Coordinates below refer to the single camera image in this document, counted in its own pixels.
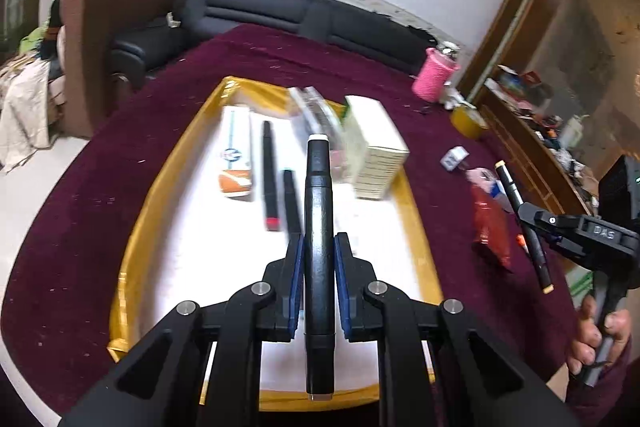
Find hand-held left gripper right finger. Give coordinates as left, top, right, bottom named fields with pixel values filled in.
left=334, top=232, right=581, bottom=427

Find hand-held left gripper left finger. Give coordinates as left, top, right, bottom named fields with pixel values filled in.
left=57, top=232, right=306, bottom=427

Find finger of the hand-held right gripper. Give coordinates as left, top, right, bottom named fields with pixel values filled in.
left=546, top=234, right=596, bottom=275
left=517, top=202, right=583, bottom=235

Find black marker with yellow ends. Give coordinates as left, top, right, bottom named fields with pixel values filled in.
left=494, top=161, right=556, bottom=295

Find black marker with white cap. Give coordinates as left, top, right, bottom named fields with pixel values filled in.
left=303, top=134, right=336, bottom=402

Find black marker with blue cap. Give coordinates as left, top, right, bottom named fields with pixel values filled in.
left=282, top=169, right=302, bottom=238

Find yellow tray with white inside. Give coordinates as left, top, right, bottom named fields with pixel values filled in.
left=107, top=76, right=443, bottom=412

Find black marker with red end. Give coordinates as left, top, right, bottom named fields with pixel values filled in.
left=261, top=120, right=281, bottom=232

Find white and green medicine box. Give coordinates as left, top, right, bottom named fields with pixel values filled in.
left=341, top=94, right=411, bottom=200

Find white and orange toothpaste box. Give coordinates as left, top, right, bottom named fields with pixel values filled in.
left=218, top=105, right=253, bottom=200

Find clear cartoon pencil case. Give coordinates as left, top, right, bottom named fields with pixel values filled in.
left=287, top=86, right=358, bottom=185

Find person's right hand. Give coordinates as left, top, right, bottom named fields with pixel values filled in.
left=567, top=294, right=633, bottom=375

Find green and white carton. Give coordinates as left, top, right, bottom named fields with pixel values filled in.
left=570, top=271, right=596, bottom=299

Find blue and white small box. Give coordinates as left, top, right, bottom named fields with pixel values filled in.
left=487, top=179, right=513, bottom=212

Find red packet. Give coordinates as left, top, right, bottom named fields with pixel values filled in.
left=470, top=184, right=513, bottom=270

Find pink small item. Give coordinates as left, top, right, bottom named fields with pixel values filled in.
left=465, top=167, right=501, bottom=195

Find white kettle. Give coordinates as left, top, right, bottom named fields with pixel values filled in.
left=560, top=114, right=591, bottom=150

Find white charger plug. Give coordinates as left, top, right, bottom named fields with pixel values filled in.
left=440, top=146, right=469, bottom=170

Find yellow tape roll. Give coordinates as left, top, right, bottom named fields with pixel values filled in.
left=449, top=103, right=490, bottom=140

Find colourful box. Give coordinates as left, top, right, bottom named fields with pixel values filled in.
left=497, top=67, right=543, bottom=92

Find white soft item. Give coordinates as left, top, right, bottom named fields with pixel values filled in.
left=442, top=87, right=466, bottom=110

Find bottle in pink knit sleeve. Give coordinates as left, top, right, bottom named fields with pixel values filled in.
left=411, top=41, right=462, bottom=104

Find wooden cabinet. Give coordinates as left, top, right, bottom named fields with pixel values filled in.
left=457, top=0, right=640, bottom=218

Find black leather sofa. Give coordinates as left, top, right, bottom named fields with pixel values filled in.
left=110, top=0, right=441, bottom=82

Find brown armchair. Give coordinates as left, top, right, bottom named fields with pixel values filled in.
left=56, top=0, right=187, bottom=138

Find beige cloth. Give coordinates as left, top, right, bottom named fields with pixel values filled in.
left=0, top=57, right=66, bottom=172

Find green cloth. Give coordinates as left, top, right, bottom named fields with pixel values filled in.
left=20, top=27, right=48, bottom=55

